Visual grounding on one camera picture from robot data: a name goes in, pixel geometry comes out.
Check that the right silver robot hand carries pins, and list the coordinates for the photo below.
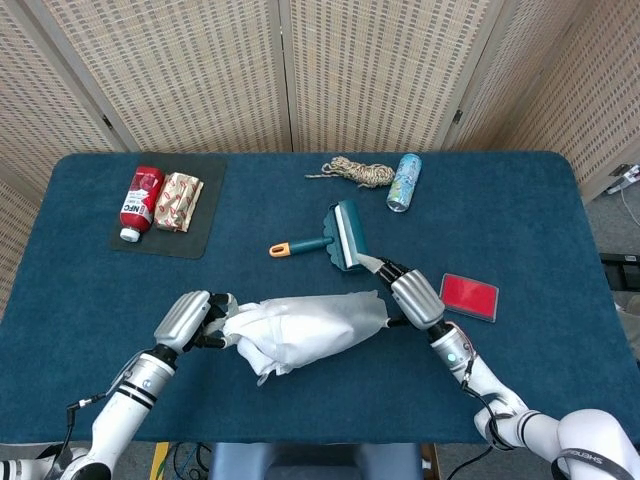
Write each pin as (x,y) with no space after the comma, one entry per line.
(417,297)

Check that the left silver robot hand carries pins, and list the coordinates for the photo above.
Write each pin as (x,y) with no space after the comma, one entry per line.
(185,315)

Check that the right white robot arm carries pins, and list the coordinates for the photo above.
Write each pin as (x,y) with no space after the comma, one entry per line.
(500,395)

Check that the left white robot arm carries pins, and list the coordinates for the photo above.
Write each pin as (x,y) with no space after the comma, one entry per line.
(125,400)

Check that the black rubber mat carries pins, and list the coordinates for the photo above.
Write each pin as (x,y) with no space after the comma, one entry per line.
(200,225)

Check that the gold snack package red print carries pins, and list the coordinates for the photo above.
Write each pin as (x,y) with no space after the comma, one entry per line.
(177,200)

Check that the light blue printed drink can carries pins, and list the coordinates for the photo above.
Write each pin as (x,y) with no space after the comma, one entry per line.
(405,182)

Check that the red bottle white cap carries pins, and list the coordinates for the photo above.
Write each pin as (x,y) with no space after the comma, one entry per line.
(140,200)

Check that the metal screen hinge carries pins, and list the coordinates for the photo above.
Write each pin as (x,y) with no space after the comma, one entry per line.
(106,121)
(458,116)

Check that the blue-grey robot torso base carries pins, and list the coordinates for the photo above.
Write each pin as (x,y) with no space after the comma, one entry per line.
(320,462)

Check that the black floor equipment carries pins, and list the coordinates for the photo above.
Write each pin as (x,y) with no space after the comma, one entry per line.
(625,272)

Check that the woven bamboo folding screen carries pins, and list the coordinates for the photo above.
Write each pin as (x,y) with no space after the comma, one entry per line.
(200,75)

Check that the white power strip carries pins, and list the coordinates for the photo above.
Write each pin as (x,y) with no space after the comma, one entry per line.
(631,175)

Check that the red flat case clear frame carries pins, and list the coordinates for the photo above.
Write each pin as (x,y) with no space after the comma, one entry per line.
(467,297)

